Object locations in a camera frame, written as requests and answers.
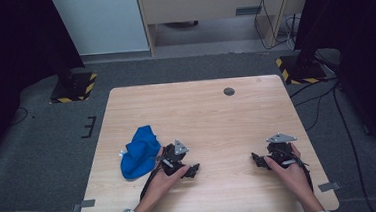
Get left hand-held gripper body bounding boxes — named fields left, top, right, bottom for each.
left=154, top=138, right=192, bottom=178

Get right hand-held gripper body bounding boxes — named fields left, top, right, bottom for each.
left=265, top=130, right=301, bottom=170

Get blue cloth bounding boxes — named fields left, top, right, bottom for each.
left=116, top=123, right=165, bottom=182

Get person's right hand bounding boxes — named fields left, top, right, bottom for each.
left=262, top=142, right=313, bottom=204

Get person's left hand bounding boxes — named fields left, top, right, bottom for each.
left=141, top=165, right=194, bottom=211

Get grey tape strip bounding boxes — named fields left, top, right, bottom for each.
left=317, top=180, right=343, bottom=193
left=70, top=199, right=97, bottom=212

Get black stand base yellow stripes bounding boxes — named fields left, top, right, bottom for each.
left=47, top=69, right=100, bottom=105
left=274, top=52, right=329, bottom=88

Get black curtain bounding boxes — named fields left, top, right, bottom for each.
left=290, top=0, right=376, bottom=171
left=0, top=0, right=93, bottom=170

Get light wooden desk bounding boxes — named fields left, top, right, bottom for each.
left=134, top=0, right=317, bottom=59

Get white cabinet panel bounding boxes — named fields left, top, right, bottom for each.
left=49, top=0, right=151, bottom=59

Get right hand-held gripper black cable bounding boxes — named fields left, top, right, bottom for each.
left=287, top=145, right=315, bottom=194

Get hand-held gripper black cable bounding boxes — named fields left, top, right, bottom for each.
left=137, top=156, right=170, bottom=202
left=287, top=145, right=315, bottom=194

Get left hand-held gripper black cable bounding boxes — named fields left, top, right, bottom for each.
left=137, top=156, right=170, bottom=202

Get long black floor cable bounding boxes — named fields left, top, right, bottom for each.
left=331, top=80, right=369, bottom=212

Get black hanging cable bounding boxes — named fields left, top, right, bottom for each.
left=251, top=0, right=294, bottom=52

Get thin black floor cable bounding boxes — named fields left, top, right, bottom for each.
left=8, top=105, right=31, bottom=127

